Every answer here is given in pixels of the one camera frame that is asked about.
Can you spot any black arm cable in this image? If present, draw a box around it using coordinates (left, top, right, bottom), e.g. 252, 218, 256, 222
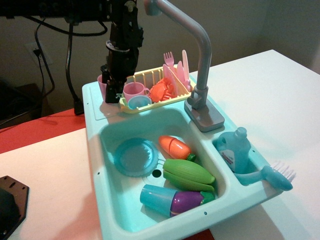
27, 16, 109, 37

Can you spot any small blue bowl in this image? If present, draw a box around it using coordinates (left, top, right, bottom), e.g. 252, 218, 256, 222
127, 95, 152, 110

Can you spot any pink toy mug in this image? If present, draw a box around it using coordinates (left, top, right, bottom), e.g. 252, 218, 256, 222
123, 82, 150, 102

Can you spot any black power cable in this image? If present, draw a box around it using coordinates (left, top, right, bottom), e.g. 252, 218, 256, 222
34, 23, 56, 101

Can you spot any blue dish brush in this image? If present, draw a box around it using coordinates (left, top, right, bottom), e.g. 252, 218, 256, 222
234, 161, 296, 191

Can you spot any pink toy fork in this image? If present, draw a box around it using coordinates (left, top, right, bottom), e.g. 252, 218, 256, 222
163, 51, 175, 68

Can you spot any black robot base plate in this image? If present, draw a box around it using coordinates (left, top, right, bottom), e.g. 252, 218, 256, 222
0, 175, 30, 240

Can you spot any green toy corn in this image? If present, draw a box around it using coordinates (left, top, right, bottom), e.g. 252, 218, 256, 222
163, 159, 216, 192

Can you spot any blue toy plate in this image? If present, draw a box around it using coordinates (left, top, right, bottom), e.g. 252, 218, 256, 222
113, 138, 159, 178

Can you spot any pink toy knife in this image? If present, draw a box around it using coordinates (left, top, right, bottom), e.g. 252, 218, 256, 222
181, 49, 189, 81

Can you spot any white wall outlet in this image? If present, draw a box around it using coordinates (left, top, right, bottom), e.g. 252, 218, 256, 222
24, 41, 53, 67

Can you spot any grey toy faucet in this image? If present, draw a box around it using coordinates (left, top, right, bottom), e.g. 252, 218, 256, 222
143, 0, 225, 132

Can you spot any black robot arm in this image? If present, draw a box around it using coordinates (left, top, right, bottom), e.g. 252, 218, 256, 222
0, 0, 144, 104

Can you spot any yellow dish rack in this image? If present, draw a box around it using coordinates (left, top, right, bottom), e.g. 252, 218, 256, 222
119, 66, 196, 114

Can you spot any teal toy sink unit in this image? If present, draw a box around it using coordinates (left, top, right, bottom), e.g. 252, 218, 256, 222
82, 81, 280, 240

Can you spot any orange toy carrot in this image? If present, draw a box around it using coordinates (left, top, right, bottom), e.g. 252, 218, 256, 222
158, 135, 196, 162

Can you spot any blue toy detergent bottle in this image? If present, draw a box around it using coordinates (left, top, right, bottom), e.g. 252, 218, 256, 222
213, 127, 251, 174

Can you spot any purple toy eggplant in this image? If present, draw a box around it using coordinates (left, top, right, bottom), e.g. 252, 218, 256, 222
169, 191, 216, 217

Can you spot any orange toy crab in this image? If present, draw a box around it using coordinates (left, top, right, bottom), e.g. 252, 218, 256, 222
149, 77, 177, 103

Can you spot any pink toy plate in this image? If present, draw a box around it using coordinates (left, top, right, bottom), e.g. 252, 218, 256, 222
162, 64, 189, 96

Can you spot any blue plastic cup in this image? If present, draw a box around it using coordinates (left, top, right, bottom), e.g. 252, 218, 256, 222
139, 184, 178, 217

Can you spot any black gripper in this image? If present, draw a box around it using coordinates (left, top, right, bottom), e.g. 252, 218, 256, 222
100, 46, 139, 104

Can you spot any pink plastic cup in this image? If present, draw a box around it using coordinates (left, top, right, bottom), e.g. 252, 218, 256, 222
97, 75, 107, 102

